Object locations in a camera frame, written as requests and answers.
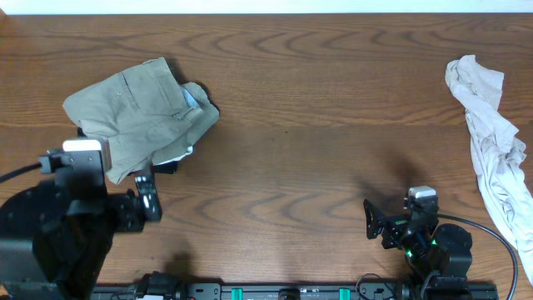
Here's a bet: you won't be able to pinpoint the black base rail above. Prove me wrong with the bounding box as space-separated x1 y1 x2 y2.
90 272 499 300

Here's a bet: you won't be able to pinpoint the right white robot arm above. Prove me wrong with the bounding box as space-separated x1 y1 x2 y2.
363 196 473 300

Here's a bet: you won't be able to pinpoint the black folded garment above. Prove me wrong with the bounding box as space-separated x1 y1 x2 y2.
152 161 178 174

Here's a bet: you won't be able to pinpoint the khaki green shorts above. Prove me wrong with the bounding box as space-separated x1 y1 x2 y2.
63 57 220 184

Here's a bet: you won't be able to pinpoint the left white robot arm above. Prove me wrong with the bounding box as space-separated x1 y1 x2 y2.
1 175 162 300

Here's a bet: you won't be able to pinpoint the light grey crumpled garment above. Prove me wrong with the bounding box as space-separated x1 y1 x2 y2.
445 55 532 281

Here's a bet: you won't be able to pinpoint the white folded garment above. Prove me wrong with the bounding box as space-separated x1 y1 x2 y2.
157 146 193 165

